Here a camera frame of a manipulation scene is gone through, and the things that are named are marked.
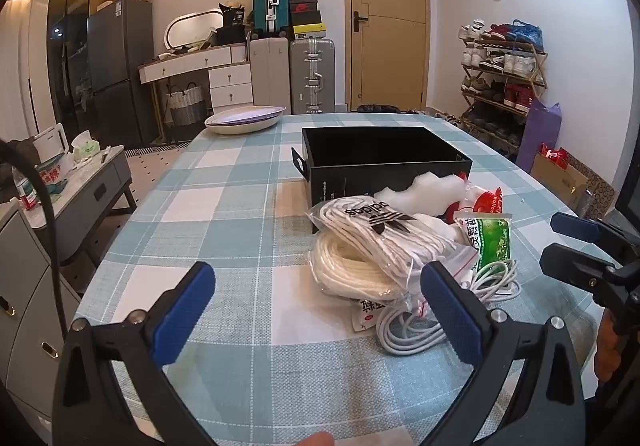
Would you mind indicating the teal suitcase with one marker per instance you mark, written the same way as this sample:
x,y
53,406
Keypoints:
x,y
262,0

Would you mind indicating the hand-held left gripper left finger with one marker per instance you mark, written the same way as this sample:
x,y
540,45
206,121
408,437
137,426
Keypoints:
x,y
185,313

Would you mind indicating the red packets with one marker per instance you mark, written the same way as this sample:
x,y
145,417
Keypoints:
x,y
552,156

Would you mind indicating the wooden shoe rack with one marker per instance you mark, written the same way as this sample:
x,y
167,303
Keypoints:
x,y
540,58

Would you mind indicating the white foam block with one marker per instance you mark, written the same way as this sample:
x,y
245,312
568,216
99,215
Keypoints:
x,y
425,193

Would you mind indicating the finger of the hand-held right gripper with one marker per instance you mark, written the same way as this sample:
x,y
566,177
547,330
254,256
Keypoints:
x,y
570,225
570,263

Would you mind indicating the beige door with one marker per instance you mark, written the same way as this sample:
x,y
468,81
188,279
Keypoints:
x,y
390,50

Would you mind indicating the oval mirror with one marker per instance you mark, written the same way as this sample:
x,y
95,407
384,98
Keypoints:
x,y
192,28

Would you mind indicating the plain black shoe box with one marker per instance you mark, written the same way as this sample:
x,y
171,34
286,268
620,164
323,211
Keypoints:
x,y
306,17

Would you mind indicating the white printed tub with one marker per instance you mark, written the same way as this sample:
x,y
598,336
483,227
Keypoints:
x,y
52,175

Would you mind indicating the silver suitcase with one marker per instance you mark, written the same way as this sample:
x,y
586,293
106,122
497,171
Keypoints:
x,y
312,75

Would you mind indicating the bag of white socks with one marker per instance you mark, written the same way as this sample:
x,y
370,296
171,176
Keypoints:
x,y
380,236

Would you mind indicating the black bag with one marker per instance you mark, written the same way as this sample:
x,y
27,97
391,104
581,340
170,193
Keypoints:
x,y
231,25

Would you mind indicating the small white red sachet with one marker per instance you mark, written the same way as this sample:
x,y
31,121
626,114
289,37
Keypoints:
x,y
362,317

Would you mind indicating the red snack packet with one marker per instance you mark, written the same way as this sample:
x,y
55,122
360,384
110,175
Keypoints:
x,y
487,202

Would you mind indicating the black cardboard box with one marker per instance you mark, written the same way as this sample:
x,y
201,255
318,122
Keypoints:
x,y
350,175

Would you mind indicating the white dresser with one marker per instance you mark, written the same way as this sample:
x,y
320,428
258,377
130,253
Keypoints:
x,y
190,61

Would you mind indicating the grey coffee table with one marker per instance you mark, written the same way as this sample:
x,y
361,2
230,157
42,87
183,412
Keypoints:
x,y
95,191

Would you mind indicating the brown cardboard box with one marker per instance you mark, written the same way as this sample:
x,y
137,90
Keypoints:
x,y
570,186

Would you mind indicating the beige suitcase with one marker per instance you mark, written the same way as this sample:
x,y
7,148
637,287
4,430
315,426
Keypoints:
x,y
270,73

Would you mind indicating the green tissue box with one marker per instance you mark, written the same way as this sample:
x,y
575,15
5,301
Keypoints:
x,y
85,148

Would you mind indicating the plastic water bottle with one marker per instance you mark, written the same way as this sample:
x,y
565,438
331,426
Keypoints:
x,y
26,193

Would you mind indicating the green medicine sachet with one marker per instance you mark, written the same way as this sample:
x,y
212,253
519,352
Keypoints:
x,y
492,238

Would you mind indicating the person's left hand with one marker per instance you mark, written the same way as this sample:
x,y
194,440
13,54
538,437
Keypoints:
x,y
312,440

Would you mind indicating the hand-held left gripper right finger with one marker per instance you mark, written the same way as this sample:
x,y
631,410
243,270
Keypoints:
x,y
450,313

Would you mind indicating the purple bag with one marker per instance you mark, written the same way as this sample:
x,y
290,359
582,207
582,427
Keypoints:
x,y
537,135

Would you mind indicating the grey side cabinet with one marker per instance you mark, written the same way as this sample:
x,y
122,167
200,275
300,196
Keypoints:
x,y
25,301

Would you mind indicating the black glass cabinet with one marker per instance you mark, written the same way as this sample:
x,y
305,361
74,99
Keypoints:
x,y
70,50

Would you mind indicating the grey refrigerator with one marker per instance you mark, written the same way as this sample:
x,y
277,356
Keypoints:
x,y
120,70

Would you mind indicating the woven basket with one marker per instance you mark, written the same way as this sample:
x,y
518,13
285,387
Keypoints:
x,y
185,108

